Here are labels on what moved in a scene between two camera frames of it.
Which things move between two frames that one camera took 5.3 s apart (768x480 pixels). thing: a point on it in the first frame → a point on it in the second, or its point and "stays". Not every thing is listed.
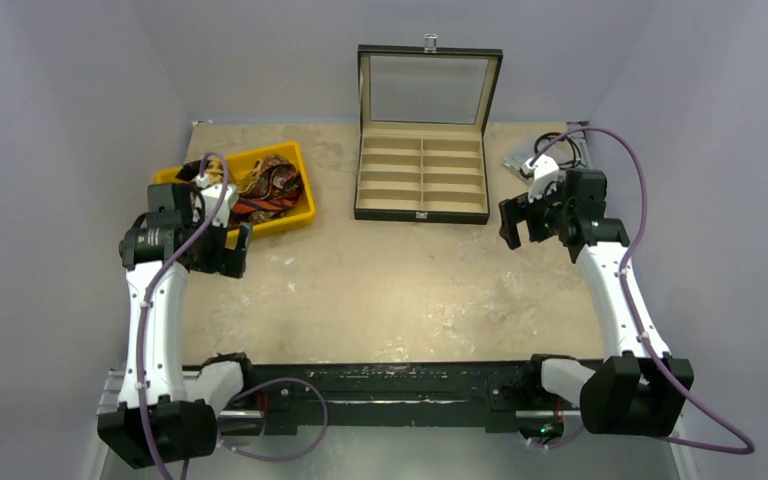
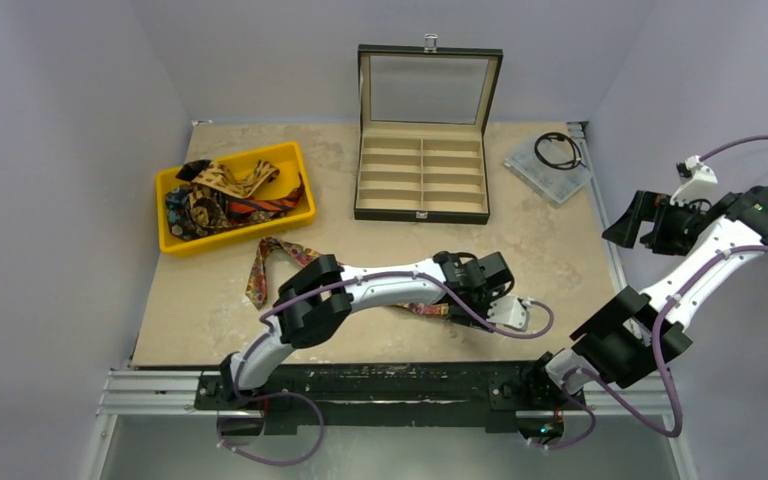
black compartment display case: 420,150 stays
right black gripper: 525,221 → 644,217
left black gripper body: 210,250 → 481,299
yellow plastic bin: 240,164 stays
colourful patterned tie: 271,177 → 257,268
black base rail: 281,398 stays
